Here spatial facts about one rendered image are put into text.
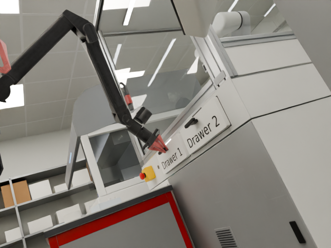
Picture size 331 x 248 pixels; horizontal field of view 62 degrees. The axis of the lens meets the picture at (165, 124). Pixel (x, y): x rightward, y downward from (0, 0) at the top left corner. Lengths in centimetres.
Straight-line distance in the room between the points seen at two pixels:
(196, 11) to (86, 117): 174
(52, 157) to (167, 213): 434
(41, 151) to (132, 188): 368
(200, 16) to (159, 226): 100
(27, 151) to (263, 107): 499
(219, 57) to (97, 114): 143
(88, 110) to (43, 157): 341
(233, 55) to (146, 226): 81
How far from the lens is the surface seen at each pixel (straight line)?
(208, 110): 96
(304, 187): 88
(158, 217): 133
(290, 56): 112
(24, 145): 560
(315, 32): 33
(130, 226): 129
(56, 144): 562
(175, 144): 122
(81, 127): 212
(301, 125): 97
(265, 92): 93
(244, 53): 98
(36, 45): 112
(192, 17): 53
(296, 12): 36
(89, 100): 223
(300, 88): 105
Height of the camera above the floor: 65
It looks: 16 degrees up
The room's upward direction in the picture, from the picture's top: 23 degrees counter-clockwise
